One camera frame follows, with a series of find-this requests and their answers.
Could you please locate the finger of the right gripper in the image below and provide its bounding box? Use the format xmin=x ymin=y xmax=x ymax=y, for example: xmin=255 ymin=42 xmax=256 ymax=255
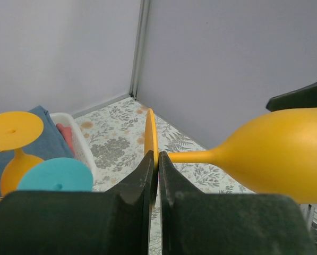
xmin=266 ymin=82 xmax=317 ymax=112

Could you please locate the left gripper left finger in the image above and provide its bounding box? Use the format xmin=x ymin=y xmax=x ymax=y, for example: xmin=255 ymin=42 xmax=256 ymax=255
xmin=0 ymin=151 xmax=155 ymax=254

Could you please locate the pink folded cloth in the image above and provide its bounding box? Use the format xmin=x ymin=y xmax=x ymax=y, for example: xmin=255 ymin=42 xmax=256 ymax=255
xmin=56 ymin=123 xmax=75 ymax=156

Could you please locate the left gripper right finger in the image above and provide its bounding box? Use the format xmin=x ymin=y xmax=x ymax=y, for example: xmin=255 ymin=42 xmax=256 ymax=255
xmin=158 ymin=152 xmax=317 ymax=254

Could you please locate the yellow plastic goblet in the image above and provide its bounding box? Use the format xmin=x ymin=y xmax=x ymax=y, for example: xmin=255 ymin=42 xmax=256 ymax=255
xmin=0 ymin=111 xmax=44 ymax=196
xmin=143 ymin=107 xmax=317 ymax=210

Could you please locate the blue plastic goblet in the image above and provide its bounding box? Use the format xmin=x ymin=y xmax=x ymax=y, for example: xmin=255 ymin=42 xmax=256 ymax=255
xmin=17 ymin=157 xmax=93 ymax=192

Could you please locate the blue folded cloth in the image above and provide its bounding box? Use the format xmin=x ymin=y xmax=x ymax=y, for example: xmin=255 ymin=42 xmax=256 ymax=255
xmin=0 ymin=106 xmax=74 ymax=196

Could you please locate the white plastic basket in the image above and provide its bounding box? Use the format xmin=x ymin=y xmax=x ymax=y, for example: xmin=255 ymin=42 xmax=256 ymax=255
xmin=50 ymin=113 xmax=97 ymax=183

